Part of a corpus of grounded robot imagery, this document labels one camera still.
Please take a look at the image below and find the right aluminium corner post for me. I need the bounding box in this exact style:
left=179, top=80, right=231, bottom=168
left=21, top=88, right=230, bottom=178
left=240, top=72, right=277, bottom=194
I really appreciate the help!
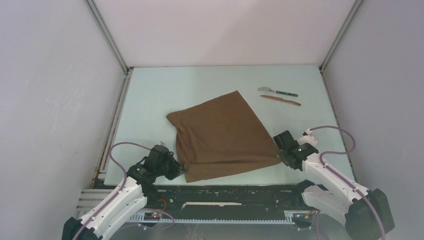
left=319, top=0, right=365, bottom=74

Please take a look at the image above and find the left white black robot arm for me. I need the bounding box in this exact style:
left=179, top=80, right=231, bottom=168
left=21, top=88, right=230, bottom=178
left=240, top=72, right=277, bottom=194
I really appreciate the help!
left=61, top=145, right=187, bottom=240

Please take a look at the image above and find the brown cloth napkin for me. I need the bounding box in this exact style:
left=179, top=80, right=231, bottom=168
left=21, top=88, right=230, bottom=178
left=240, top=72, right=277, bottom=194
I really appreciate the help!
left=166, top=91, right=281, bottom=183

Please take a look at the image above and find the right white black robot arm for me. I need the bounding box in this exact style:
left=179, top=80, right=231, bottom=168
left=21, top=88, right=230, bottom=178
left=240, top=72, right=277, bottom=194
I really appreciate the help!
left=273, top=128, right=395, bottom=240

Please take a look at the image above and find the grey cable duct strip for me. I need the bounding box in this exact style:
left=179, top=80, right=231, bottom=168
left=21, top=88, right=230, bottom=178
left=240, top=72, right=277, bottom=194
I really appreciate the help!
left=129, top=211, right=296, bottom=225

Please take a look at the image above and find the brown wooden knife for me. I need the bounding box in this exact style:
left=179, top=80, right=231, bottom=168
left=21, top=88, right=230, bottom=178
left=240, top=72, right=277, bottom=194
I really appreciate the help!
left=260, top=95, right=302, bottom=107

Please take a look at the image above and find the aluminium corner post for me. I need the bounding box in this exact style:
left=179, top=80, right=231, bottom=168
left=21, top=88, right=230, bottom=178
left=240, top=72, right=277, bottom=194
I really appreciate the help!
left=319, top=0, right=365, bottom=74
left=84, top=0, right=129, bottom=74

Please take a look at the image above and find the left aluminium corner post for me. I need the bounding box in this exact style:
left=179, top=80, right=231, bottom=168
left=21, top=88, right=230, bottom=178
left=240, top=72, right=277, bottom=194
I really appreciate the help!
left=84, top=0, right=129, bottom=74

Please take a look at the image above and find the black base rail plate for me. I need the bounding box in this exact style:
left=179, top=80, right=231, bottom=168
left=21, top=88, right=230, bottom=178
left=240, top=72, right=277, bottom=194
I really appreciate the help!
left=146, top=180, right=313, bottom=223

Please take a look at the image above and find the aluminium frame profile front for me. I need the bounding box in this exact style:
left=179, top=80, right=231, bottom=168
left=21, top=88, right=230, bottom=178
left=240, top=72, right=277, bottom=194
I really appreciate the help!
left=62, top=189, right=133, bottom=240

